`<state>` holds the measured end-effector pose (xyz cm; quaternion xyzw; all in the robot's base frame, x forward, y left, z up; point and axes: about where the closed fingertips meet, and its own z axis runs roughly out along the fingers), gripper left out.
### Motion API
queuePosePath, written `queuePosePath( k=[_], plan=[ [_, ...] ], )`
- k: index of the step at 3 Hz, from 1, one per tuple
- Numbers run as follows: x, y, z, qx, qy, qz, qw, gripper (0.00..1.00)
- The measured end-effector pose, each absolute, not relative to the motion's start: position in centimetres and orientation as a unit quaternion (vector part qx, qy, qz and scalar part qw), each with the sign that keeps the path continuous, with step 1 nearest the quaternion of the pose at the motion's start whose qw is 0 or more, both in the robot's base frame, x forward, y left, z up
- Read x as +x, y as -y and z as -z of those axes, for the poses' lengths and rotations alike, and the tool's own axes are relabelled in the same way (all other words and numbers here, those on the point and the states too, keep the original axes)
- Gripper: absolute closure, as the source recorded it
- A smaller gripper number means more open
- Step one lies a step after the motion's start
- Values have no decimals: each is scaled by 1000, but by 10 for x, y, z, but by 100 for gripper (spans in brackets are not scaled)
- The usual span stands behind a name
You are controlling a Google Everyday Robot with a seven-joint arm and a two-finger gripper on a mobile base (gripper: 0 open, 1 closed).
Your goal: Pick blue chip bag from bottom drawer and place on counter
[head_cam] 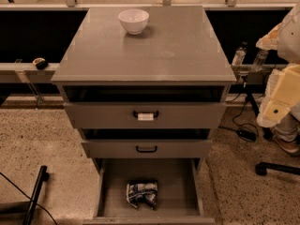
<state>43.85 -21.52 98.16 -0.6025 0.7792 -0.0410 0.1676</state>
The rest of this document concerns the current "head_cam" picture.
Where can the black top drawer handle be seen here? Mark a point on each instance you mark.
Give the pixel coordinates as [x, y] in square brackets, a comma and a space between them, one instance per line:
[145, 116]

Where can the clear water bottle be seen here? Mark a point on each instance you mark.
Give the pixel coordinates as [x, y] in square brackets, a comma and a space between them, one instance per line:
[240, 54]
[260, 59]

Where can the grey drawer cabinet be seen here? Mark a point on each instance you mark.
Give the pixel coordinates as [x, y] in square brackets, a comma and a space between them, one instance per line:
[178, 47]

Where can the black middle drawer handle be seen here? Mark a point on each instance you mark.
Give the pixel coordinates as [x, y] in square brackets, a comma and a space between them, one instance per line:
[146, 149]

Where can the grey top drawer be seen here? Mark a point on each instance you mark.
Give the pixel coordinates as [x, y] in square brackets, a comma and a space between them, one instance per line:
[99, 106]

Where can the black drawer handle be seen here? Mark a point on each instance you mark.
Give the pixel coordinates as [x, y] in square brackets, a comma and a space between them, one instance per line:
[146, 149]
[145, 116]

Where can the white ceramic bowl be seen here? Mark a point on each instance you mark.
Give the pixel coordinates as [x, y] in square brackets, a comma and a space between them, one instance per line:
[133, 20]

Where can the black chair base leg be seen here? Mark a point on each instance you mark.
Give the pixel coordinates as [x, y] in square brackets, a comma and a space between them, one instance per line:
[262, 167]

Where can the grey bottom drawer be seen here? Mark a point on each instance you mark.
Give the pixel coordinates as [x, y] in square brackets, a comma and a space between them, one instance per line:
[178, 201]

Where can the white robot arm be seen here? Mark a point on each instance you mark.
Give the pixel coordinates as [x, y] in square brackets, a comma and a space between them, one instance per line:
[283, 88]

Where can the tan shoe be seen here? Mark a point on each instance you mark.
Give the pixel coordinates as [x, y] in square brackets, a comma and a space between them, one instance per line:
[291, 148]

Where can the black tripod leg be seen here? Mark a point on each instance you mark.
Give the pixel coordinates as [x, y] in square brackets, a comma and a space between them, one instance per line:
[267, 133]

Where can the black stand leg left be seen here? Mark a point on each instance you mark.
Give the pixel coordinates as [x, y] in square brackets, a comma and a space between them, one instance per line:
[42, 177]

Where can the clear water bottle left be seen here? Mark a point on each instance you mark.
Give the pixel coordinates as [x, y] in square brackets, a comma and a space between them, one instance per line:
[240, 54]

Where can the grey drawer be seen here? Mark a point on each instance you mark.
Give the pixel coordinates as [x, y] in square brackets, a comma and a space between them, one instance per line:
[171, 143]
[99, 106]
[178, 201]

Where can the clear water bottle right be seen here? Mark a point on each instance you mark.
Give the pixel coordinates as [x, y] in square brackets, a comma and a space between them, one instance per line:
[260, 59]

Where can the person leg beige trousers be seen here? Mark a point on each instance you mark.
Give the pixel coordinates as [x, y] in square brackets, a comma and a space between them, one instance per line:
[286, 127]

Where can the grey middle drawer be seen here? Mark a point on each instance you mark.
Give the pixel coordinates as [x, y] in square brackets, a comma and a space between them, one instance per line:
[171, 143]

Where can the black power adapter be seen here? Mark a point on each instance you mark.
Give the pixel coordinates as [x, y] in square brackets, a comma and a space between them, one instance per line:
[246, 135]

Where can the blue chip bag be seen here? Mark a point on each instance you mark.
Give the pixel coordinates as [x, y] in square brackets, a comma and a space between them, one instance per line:
[141, 192]

